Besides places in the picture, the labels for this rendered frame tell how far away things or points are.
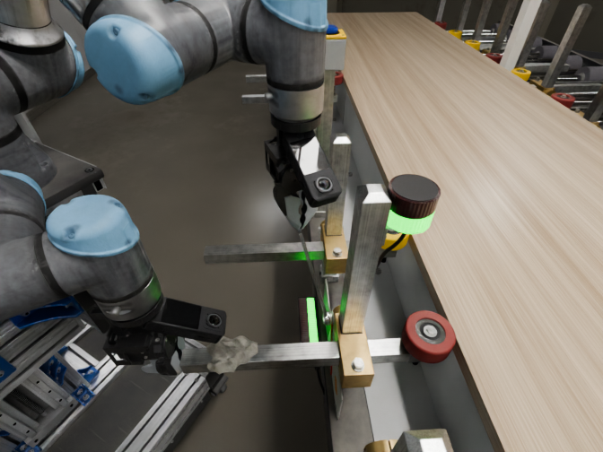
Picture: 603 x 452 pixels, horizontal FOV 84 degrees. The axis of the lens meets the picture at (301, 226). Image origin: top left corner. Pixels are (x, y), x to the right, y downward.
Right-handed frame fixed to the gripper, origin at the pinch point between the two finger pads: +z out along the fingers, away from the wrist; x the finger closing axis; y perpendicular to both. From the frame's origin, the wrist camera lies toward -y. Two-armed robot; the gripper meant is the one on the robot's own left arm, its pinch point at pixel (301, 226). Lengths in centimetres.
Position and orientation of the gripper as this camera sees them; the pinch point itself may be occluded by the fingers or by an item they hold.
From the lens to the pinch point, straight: 58.8
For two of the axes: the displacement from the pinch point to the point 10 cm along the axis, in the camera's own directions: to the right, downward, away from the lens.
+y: -3.9, -6.3, 6.7
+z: 0.0, 7.3, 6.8
